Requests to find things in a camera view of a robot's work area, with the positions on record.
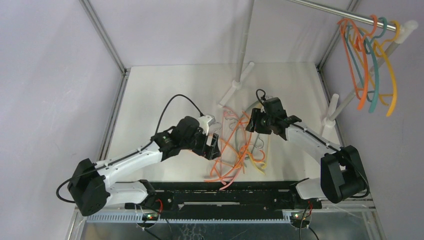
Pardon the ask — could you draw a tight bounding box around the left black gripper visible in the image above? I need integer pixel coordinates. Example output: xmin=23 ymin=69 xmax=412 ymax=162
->
xmin=180 ymin=126 xmax=220 ymax=160

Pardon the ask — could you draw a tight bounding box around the teal plastic hanger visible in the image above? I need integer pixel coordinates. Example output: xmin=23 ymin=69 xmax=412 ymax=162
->
xmin=344 ymin=17 xmax=389 ymax=114

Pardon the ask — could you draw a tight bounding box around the yellow-orange plastic hanger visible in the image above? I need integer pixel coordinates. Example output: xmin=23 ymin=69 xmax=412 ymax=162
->
xmin=347 ymin=20 xmax=402 ymax=117

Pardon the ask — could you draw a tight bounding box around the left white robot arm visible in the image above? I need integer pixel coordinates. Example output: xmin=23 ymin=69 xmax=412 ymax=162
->
xmin=67 ymin=115 xmax=221 ymax=217

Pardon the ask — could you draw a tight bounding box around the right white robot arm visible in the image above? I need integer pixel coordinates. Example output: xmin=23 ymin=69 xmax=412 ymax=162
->
xmin=245 ymin=97 xmax=370 ymax=208

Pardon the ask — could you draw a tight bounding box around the pink hanger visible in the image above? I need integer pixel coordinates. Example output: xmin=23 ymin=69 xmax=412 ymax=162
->
xmin=211 ymin=107 xmax=252 ymax=191

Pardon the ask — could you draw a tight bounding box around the pale yellow hanger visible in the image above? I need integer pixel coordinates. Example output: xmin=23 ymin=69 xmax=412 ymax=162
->
xmin=250 ymin=133 xmax=270 ymax=175

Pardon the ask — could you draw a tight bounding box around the clothes rack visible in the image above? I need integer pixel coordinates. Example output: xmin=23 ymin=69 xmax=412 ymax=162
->
xmin=218 ymin=0 xmax=418 ymax=137

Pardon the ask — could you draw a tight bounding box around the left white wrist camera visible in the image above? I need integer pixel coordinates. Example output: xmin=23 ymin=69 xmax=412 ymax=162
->
xmin=197 ymin=114 xmax=216 ymax=135

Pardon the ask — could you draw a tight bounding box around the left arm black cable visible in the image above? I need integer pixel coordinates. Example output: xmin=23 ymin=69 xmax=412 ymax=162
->
xmin=55 ymin=94 xmax=206 ymax=204

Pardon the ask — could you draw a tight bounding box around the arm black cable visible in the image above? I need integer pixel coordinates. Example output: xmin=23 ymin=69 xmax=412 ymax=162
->
xmin=255 ymin=88 xmax=371 ymax=199
xmin=55 ymin=94 xmax=206 ymax=204

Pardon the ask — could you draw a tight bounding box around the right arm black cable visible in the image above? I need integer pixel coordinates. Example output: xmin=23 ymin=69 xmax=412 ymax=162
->
xmin=255 ymin=88 xmax=371 ymax=199

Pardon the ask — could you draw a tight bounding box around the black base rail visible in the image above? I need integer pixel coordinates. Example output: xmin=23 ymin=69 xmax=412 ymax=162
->
xmin=147 ymin=180 xmax=323 ymax=211

